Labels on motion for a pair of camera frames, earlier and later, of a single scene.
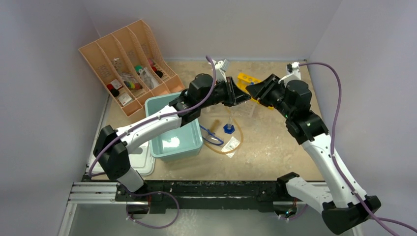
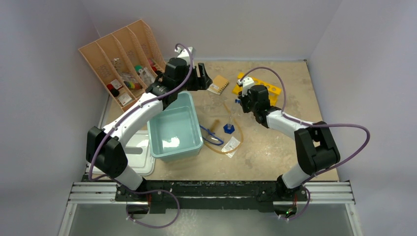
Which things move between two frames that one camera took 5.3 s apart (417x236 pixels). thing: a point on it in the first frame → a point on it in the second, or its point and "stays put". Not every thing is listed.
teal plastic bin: (188, 138) stays put
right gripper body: (276, 94) → (248, 105)
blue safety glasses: (211, 137) stays put
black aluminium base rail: (265, 195) stays put
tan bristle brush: (216, 123) stays put
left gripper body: (223, 93) → (195, 83)
